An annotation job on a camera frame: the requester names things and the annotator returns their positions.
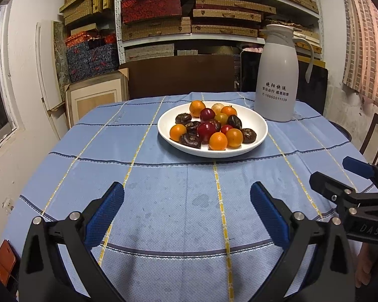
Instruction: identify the yellow-orange kumquat centre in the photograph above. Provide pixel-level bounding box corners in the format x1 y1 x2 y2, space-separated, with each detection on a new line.
225 128 243 149

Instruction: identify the small orange right upper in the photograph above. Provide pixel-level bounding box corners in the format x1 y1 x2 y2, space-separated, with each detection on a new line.
220 106 238 116

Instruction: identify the small orange right lower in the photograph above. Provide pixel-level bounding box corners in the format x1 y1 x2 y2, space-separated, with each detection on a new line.
214 112 228 126

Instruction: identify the dark red plum far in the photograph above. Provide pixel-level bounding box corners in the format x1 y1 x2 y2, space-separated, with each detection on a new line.
199 108 216 122

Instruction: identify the large orange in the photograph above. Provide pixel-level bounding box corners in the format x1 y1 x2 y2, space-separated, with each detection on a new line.
189 100 206 118
209 132 228 151

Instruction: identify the striped curtain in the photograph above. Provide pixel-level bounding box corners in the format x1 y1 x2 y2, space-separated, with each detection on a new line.
343 0 378 104

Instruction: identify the white thermos jug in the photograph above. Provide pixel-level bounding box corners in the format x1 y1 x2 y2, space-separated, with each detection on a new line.
254 24 314 122

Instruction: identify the blue patterned boxes stack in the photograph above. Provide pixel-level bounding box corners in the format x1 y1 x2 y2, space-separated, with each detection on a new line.
65 31 119 83

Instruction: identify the window frame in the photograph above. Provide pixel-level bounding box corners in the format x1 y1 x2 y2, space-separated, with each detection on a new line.
0 0 22 146

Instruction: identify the small red cherry tomato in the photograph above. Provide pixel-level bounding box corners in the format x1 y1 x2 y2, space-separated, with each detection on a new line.
220 124 233 134

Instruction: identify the small orange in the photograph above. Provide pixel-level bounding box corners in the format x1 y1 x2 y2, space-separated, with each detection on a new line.
220 106 238 116
169 124 187 142
214 112 228 126

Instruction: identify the small orange far left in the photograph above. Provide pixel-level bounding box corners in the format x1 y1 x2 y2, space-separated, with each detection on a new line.
169 124 187 142

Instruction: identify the person's right hand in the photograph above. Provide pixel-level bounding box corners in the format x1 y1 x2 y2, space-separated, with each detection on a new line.
355 243 373 288

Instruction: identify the dark red plum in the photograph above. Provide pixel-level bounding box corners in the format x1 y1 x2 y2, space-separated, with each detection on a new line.
197 121 216 144
199 108 216 122

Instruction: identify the dark water chestnut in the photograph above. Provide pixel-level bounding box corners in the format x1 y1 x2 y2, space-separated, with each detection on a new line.
209 119 222 132
179 133 202 149
227 115 242 130
241 128 257 144
175 112 192 126
185 121 201 136

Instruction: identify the framed picture on floor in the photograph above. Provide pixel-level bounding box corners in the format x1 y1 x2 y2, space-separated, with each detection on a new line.
65 68 129 128

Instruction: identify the dark red plum near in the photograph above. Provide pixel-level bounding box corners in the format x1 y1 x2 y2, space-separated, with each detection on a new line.
197 121 216 144

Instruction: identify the white metal shelf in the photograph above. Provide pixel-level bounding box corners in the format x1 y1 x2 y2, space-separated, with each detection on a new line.
114 0 322 63

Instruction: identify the white oval plate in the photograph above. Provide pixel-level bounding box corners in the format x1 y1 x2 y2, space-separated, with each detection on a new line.
157 100 268 159

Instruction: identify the brown leather wallet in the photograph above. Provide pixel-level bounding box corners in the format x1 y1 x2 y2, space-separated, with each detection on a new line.
0 240 17 286

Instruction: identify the dark wooden chair back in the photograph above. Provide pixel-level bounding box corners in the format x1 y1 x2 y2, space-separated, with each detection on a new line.
119 55 235 99

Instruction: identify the pale yellow orange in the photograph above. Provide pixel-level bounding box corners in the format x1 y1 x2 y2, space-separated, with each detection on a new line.
212 102 225 115

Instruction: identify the red patterned box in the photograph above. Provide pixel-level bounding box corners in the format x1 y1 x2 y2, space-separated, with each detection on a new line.
121 0 182 24

